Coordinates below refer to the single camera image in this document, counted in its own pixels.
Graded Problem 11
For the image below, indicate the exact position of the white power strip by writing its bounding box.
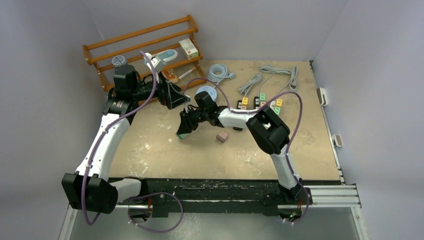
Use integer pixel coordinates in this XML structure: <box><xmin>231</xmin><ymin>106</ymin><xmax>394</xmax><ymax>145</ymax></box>
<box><xmin>269</xmin><ymin>100</ymin><xmax>276</xmax><ymax>111</ymax></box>

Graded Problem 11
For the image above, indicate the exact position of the round light blue power socket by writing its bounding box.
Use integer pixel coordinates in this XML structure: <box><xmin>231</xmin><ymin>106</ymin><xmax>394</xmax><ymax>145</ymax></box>
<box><xmin>196</xmin><ymin>86</ymin><xmax>218</xmax><ymax>102</ymax></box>

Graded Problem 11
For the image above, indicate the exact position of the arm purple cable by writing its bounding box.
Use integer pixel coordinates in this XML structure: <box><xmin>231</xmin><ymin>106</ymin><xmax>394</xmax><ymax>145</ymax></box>
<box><xmin>182</xmin><ymin>77</ymin><xmax>314</xmax><ymax>226</ymax></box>
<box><xmin>81</xmin><ymin>50</ymin><xmax>184</xmax><ymax>234</ymax></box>

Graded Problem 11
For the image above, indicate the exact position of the orange snack packet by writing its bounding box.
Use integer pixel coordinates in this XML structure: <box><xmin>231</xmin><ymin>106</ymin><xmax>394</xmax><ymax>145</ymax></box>
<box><xmin>162</xmin><ymin>68</ymin><xmax>179</xmax><ymax>83</ymax></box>

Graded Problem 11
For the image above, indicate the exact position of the long black power strip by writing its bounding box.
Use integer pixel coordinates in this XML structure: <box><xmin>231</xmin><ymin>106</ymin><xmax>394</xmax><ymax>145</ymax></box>
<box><xmin>253</xmin><ymin>96</ymin><xmax>260</xmax><ymax>110</ymax></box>

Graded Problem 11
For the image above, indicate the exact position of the pink USB charger plug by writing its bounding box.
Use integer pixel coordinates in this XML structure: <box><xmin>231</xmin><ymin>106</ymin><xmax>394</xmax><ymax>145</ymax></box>
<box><xmin>215</xmin><ymin>130</ymin><xmax>229</xmax><ymax>144</ymax></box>

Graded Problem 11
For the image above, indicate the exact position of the green plug on white strip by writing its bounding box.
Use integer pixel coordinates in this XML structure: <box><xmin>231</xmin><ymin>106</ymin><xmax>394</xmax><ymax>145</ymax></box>
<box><xmin>274</xmin><ymin>106</ymin><xmax>281</xmax><ymax>115</ymax></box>

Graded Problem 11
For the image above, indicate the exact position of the long black strip cable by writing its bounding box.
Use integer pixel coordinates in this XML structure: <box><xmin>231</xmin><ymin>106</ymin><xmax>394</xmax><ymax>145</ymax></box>
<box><xmin>256</xmin><ymin>65</ymin><xmax>292</xmax><ymax>98</ymax></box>

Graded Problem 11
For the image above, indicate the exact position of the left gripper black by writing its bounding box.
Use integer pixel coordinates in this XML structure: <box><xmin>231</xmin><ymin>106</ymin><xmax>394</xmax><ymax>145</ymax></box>
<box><xmin>131</xmin><ymin>71</ymin><xmax>190</xmax><ymax>109</ymax></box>

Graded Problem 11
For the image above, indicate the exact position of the wooden shelf rack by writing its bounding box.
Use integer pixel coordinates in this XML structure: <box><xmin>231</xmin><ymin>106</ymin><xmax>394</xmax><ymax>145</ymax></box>
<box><xmin>82</xmin><ymin>14</ymin><xmax>206</xmax><ymax>92</ymax></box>

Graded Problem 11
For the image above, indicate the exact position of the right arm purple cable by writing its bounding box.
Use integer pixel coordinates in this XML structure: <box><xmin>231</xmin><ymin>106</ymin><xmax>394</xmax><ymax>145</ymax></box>
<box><xmin>182</xmin><ymin>77</ymin><xmax>314</xmax><ymax>226</ymax></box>

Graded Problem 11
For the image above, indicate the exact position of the white strip grey cable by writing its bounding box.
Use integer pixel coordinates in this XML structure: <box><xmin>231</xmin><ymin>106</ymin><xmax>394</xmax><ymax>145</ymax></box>
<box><xmin>277</xmin><ymin>66</ymin><xmax>299</xmax><ymax>100</ymax></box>

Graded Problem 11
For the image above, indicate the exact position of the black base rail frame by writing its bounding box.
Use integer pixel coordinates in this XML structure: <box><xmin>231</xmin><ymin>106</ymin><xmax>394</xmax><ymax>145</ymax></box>
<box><xmin>67</xmin><ymin>178</ymin><xmax>362</xmax><ymax>220</ymax></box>

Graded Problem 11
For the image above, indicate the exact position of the white red box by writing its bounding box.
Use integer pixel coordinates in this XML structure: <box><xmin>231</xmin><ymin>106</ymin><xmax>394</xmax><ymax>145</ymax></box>
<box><xmin>179</xmin><ymin>38</ymin><xmax>199</xmax><ymax>60</ymax></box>

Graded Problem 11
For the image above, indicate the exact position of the red white pen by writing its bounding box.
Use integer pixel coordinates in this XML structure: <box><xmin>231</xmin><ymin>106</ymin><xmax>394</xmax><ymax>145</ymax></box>
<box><xmin>178</xmin><ymin>67</ymin><xmax>196</xmax><ymax>80</ymax></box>

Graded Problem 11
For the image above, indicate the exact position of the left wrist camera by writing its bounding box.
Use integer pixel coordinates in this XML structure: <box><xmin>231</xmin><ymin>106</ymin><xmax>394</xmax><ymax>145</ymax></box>
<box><xmin>144</xmin><ymin>53</ymin><xmax>166</xmax><ymax>73</ymax></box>

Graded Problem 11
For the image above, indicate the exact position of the white blue round jar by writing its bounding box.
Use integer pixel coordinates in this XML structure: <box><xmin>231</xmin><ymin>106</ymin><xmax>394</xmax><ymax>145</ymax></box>
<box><xmin>111</xmin><ymin>55</ymin><xmax>128</xmax><ymax>68</ymax></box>

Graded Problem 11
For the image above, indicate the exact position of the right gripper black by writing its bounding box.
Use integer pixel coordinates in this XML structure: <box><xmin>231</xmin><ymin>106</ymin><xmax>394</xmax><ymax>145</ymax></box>
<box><xmin>178</xmin><ymin>106</ymin><xmax>209</xmax><ymax>135</ymax></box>

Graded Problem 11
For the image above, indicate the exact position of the round socket grey cable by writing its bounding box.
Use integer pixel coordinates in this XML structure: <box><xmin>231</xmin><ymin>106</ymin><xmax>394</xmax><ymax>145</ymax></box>
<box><xmin>205</xmin><ymin>64</ymin><xmax>237</xmax><ymax>84</ymax></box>

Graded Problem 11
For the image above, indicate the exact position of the lower white wall clip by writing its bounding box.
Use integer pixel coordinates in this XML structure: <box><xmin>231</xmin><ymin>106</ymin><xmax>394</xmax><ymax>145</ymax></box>
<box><xmin>331</xmin><ymin>134</ymin><xmax>343</xmax><ymax>148</ymax></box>

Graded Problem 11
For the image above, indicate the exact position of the blue toothbrush package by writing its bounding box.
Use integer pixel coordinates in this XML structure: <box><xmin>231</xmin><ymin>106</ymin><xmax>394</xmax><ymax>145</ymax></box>
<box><xmin>146</xmin><ymin>49</ymin><xmax>178</xmax><ymax>63</ymax></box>

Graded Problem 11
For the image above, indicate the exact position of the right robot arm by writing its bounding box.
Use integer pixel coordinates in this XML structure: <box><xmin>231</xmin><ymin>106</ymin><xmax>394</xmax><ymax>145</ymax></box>
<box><xmin>176</xmin><ymin>91</ymin><xmax>312</xmax><ymax>204</ymax></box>

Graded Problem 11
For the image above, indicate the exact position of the upper white wall clip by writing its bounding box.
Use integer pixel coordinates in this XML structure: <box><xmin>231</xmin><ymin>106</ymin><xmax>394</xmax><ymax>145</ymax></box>
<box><xmin>316</xmin><ymin>87</ymin><xmax>329</xmax><ymax>107</ymax></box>

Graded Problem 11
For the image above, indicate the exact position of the green USB charger plug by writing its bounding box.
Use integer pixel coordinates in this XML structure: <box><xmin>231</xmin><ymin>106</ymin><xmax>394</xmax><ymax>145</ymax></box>
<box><xmin>176</xmin><ymin>133</ymin><xmax>189</xmax><ymax>140</ymax></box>

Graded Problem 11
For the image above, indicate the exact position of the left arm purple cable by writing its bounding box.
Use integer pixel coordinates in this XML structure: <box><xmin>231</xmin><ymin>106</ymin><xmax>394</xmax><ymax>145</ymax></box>
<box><xmin>81</xmin><ymin>50</ymin><xmax>184</xmax><ymax>234</ymax></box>

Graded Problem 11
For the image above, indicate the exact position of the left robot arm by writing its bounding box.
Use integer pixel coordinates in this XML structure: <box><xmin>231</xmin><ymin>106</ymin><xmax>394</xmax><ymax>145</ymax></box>
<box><xmin>61</xmin><ymin>64</ymin><xmax>190</xmax><ymax>214</ymax></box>

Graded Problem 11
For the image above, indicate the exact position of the white wall clip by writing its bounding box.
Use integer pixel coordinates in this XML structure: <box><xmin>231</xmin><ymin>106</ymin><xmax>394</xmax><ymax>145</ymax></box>
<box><xmin>316</xmin><ymin>87</ymin><xmax>329</xmax><ymax>107</ymax></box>
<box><xmin>331</xmin><ymin>134</ymin><xmax>343</xmax><ymax>148</ymax></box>

